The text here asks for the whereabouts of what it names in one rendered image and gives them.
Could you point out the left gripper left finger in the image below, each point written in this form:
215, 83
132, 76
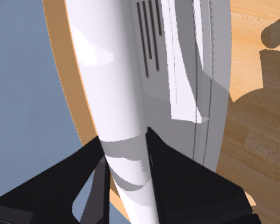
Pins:
48, 197

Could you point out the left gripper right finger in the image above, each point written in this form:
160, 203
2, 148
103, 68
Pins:
188, 192

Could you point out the grey tube with white end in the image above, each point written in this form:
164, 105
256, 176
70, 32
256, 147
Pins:
105, 47

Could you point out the long brown cardboard carton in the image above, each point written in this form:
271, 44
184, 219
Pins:
62, 45

